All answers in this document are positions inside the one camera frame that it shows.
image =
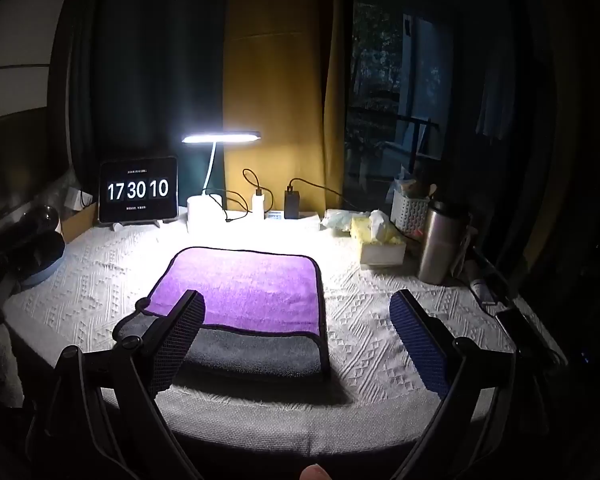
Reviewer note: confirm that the dark green curtain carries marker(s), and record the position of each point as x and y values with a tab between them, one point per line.
150	70

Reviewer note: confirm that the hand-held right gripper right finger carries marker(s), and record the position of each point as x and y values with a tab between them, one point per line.
420	345

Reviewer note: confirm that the brown cardboard box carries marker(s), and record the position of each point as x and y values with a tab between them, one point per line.
80	220

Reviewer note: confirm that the white power strip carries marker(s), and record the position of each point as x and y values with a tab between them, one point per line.
307	216

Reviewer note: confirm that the white desk lamp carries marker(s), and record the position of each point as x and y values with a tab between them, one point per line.
204	210

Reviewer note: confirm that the white textured tablecloth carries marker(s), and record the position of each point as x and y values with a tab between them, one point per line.
380	320

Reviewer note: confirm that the clear plastic wipes packet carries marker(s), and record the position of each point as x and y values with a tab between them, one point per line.
337	220

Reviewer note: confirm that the white charger plug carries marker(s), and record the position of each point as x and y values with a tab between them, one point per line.
258	204

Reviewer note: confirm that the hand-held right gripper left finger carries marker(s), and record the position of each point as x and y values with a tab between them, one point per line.
184	327

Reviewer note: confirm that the stainless steel tumbler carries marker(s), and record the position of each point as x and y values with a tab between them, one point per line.
440	245

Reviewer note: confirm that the black charger plug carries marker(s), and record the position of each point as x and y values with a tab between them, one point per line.
292	204

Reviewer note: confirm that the purple and grey towel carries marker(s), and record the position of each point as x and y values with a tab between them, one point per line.
250	290

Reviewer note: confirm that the white tablet stand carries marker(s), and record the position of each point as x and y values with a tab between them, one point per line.
135	223

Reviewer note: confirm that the tablet with clock display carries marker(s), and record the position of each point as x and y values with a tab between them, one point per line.
138	189

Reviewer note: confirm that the glass balcony door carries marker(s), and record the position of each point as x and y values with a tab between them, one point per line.
400	90

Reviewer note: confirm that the black round desk fan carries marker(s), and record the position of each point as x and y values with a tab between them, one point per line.
25	255

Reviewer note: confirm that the person's right hand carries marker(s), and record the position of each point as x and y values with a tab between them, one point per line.
315	473

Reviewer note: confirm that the dark grey curtain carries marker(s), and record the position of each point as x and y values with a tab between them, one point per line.
520	135

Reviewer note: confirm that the small white tube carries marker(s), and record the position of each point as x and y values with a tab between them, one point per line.
481	292

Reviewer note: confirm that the black smartphone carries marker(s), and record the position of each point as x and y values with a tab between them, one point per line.
516	322

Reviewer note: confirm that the yellow tissue box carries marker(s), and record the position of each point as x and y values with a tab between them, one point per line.
380	247

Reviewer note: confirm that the white slotted plastic basket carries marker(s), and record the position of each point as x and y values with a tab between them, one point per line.
410	212

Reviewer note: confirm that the yellow curtain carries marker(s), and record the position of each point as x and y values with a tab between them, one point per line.
280	70

